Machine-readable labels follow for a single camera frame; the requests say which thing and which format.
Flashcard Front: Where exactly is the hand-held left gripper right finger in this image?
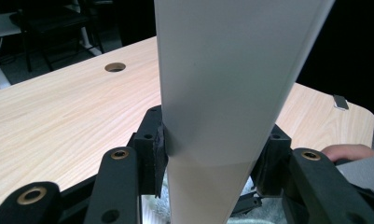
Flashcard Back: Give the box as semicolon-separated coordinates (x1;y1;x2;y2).
250;123;293;198

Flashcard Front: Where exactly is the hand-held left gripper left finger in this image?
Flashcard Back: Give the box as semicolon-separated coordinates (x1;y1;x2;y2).
132;105;170;199

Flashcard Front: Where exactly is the white desk lamp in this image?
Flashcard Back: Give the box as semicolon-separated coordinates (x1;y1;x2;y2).
153;0;337;224

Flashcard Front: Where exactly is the black chair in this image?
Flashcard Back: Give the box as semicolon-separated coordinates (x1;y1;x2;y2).
9;0;105;73

